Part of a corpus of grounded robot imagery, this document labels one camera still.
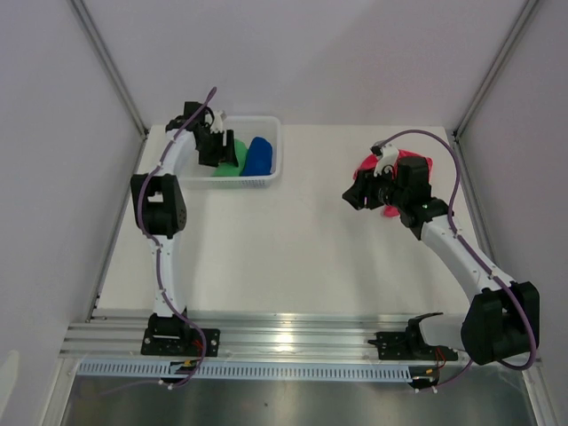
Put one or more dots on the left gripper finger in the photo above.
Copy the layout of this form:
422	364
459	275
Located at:
230	156
213	151

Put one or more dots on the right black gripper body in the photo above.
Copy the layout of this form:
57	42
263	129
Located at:
383	191

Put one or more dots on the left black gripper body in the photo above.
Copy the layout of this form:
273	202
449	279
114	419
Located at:
203	149

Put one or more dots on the green towel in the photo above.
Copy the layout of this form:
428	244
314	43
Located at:
224	170

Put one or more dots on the blue towel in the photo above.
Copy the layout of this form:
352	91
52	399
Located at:
259	158

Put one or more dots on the white plastic basket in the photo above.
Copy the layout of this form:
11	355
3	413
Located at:
245	128

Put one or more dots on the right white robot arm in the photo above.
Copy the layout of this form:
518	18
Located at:
503	316

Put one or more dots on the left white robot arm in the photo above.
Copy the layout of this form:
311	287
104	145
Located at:
159	205

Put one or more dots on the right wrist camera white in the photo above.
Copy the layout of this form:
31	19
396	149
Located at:
386	155

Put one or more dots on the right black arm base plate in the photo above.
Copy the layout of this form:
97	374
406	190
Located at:
409	344

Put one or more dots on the left aluminium corner post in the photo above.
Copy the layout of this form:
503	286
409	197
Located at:
99	47

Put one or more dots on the aluminium corner post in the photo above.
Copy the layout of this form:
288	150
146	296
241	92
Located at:
99	47
504	53

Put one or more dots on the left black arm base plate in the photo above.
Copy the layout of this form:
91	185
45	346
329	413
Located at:
188	345

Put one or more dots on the right aluminium corner post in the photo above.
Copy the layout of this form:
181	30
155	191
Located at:
504	53

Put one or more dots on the white slotted cable duct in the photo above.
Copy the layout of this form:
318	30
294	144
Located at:
366	373

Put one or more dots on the aluminium rail frame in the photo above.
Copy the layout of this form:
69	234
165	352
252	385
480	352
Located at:
244	336

